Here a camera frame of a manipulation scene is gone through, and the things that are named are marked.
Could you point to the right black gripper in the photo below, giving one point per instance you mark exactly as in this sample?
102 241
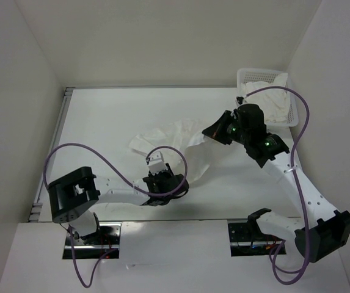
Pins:
215 130

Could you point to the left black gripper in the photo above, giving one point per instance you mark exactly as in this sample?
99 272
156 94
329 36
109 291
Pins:
168 173

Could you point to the white pleated skirt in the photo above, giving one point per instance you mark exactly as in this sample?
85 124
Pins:
184 135

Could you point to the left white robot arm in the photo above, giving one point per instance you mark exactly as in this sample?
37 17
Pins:
72 195

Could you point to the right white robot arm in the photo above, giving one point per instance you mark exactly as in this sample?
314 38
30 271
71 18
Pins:
324 229

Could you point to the white skirts in basket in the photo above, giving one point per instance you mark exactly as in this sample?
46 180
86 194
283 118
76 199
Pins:
275 103

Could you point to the white perforated plastic basket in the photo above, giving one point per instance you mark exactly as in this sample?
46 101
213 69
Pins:
255 74

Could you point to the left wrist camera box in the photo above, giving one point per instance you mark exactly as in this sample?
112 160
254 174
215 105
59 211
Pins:
156 163

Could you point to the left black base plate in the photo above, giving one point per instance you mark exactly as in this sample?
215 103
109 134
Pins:
109 242

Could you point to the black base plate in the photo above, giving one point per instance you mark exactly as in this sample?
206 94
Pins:
244 243
109 242

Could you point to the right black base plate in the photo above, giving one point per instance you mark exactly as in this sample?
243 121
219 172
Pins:
244 243

